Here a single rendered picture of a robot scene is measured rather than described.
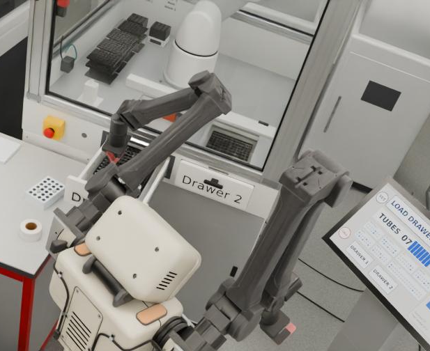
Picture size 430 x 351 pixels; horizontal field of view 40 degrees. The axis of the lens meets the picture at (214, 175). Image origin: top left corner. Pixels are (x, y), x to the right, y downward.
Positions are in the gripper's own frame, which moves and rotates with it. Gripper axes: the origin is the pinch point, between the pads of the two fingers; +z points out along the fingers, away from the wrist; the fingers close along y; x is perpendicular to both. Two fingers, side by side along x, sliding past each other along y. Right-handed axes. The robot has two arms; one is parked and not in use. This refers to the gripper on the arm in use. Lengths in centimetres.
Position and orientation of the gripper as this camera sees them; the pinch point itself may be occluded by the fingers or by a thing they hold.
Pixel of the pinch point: (113, 161)
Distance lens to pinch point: 204.7
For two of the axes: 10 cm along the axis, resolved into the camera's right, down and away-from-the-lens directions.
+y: 3.0, -6.4, 7.1
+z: -2.2, 6.8, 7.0
